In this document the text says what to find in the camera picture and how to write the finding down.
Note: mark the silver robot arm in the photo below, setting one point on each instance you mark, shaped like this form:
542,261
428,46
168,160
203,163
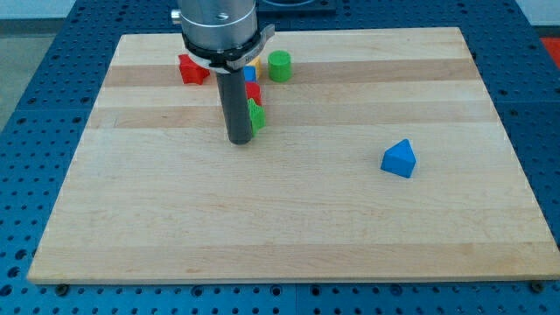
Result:
221,35

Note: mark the green cylinder block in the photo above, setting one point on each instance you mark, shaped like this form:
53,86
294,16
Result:
279,66

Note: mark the red star block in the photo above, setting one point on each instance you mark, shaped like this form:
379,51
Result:
191,73

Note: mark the blue triangular prism block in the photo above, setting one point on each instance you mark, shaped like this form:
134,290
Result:
399,159

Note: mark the green star block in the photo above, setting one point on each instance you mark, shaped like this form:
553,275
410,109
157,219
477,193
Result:
257,116

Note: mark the wooden board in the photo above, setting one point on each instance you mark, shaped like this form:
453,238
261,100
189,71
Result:
156,194

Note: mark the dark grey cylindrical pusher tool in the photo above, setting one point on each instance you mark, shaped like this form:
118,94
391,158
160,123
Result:
234,102

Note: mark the blue cube block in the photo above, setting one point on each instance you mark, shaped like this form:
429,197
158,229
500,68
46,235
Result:
250,73

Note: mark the yellow block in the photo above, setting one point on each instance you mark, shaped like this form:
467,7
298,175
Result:
257,65

